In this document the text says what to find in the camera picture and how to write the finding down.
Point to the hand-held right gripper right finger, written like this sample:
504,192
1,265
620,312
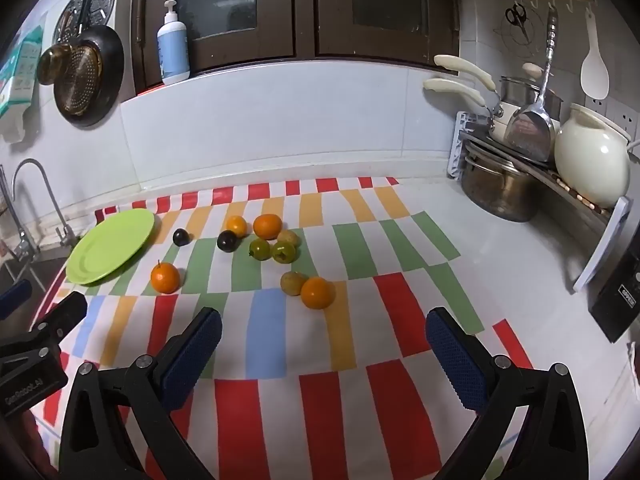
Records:
455,360

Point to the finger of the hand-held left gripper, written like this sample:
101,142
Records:
67,312
15,296

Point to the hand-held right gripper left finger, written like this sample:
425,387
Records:
192,355

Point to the green plate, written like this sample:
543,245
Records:
110,245

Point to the orange with stem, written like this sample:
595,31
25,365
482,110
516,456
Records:
165,279

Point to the dark plum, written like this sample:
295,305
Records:
227,242
181,237

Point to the yellow round fruit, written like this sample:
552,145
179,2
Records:
292,282
290,236

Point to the green round fruit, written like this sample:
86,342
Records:
259,249
283,252

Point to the small orange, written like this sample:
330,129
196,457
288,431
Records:
236,225

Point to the large orange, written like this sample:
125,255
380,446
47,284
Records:
267,226

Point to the steel sink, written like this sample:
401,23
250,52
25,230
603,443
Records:
27,272

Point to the striped colourful tablecloth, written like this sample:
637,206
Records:
390,305

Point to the metal faucet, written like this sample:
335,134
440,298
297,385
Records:
46,177

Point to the large steel pot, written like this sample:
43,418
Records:
495,192

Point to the black appliance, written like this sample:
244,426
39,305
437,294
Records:
617,300

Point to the brass perforated strainer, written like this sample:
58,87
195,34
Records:
82,82

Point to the teal white paper box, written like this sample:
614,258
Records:
20,70

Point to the brown glossy round scoop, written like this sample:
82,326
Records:
50,64

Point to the metal spatula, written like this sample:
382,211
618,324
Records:
527,132

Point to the cream ceramic pot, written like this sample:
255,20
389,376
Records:
590,160

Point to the black frying pan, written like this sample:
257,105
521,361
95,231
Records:
111,57

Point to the steel pot with lid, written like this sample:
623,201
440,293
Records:
515,91

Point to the blue white pump bottle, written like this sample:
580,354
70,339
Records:
172,52

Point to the metal steamer rack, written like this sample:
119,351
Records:
75,5

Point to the white rice paddle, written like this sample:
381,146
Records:
595,77

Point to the black scissors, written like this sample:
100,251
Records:
517,15

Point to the wall power outlet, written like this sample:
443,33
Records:
617,112

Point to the dark brown window frame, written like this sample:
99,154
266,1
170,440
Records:
220,45
385,42

